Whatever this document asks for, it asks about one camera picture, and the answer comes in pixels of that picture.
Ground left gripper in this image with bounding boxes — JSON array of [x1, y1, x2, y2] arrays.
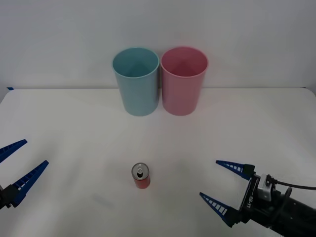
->
[[0, 139, 49, 211]]

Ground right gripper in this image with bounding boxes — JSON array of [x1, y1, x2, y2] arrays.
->
[[199, 159, 271, 229]]

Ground red drink can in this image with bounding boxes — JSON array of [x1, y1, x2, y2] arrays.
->
[[131, 162, 151, 190]]

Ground pink plastic bin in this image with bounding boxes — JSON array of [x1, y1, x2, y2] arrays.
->
[[160, 46, 209, 117]]

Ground pale blue plastic bin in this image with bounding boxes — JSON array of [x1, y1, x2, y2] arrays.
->
[[112, 47, 160, 117]]

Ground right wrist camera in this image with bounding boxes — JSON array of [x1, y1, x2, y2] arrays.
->
[[257, 173, 277, 200]]

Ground black camera cable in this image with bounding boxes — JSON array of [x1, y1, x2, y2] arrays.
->
[[268, 176, 316, 223]]

